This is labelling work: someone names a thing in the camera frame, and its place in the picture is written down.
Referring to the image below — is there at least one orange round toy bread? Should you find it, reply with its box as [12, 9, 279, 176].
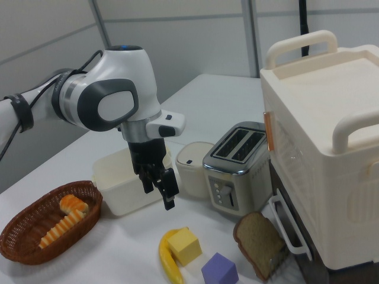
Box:
[59, 194, 89, 215]

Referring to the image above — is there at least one white cabinet door handle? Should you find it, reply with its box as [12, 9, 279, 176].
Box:
[268, 195, 313, 262]

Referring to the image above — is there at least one copper latch plate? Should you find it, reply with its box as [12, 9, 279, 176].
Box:
[262, 111, 275, 152]

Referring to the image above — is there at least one silver two-slot toaster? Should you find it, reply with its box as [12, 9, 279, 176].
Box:
[202, 121, 273, 219]

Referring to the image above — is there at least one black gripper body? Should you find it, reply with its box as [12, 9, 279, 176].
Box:
[127, 138, 168, 178]

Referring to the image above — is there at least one black pole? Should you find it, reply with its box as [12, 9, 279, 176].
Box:
[297, 0, 315, 57]

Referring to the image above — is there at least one white open plastic box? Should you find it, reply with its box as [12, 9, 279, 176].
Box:
[91, 144, 176, 219]

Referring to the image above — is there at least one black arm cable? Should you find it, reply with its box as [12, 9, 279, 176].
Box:
[0, 50, 104, 163]

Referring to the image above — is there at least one brown toy bread slice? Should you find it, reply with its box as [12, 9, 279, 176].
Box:
[233, 211, 287, 282]

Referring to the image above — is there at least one purple foam cube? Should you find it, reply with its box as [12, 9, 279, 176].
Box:
[201, 251, 240, 284]

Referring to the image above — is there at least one brown wicker basket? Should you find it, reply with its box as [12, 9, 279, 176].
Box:
[0, 180, 104, 266]

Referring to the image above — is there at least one long striped toy bread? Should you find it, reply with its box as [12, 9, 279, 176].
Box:
[38, 208, 88, 250]

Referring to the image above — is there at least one yellow foam block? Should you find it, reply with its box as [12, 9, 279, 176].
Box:
[166, 228, 204, 266]

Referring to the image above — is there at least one large cream toy oven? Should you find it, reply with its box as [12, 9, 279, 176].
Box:
[259, 29, 379, 272]

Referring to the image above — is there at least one small white lidded bin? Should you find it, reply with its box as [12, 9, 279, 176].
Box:
[175, 141, 216, 200]

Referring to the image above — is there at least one yellow toy banana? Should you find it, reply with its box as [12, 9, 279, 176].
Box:
[158, 226, 190, 284]

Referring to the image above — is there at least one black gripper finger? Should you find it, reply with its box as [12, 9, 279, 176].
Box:
[154, 167, 180, 211]
[138, 164, 158, 195]

